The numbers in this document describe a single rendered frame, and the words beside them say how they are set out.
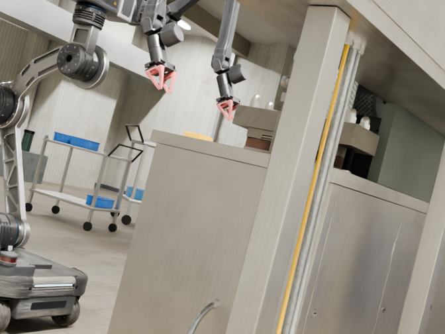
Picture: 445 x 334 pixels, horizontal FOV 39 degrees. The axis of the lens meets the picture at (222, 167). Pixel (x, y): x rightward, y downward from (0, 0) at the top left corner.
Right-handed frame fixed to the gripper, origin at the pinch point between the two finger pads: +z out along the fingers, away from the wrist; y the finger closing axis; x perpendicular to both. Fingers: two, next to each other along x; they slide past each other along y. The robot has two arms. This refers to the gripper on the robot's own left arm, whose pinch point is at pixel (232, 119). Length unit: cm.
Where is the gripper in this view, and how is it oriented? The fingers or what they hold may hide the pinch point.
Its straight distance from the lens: 257.7
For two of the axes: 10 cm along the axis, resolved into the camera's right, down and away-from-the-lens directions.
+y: 4.8, 1.4, 8.7
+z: 2.0, 9.4, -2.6
